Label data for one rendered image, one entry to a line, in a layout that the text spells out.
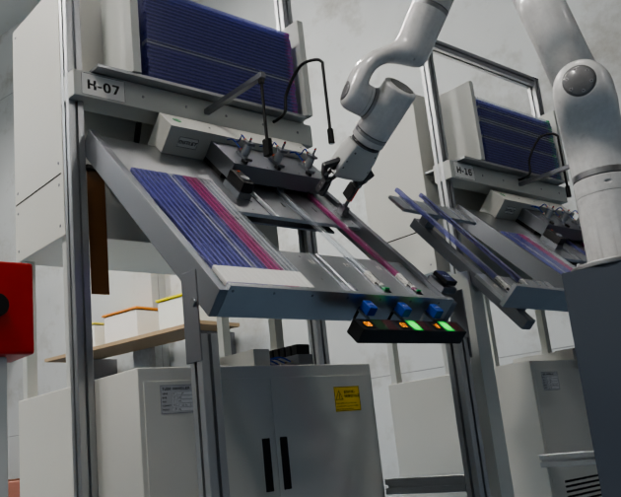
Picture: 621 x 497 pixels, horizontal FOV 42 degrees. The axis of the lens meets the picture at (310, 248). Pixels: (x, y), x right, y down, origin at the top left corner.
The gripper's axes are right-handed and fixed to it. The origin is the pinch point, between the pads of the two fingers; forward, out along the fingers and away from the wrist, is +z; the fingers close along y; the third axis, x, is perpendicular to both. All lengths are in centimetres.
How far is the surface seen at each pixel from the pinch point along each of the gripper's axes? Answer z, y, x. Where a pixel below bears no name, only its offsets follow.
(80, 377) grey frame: 52, 52, 13
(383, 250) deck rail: 10.0, -19.0, 8.7
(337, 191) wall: 167, -292, -274
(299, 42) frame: -11, -20, -66
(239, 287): 3, 45, 35
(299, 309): 7.2, 27.8, 35.5
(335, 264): 7.6, 6.9, 19.3
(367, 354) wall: 233, -293, -161
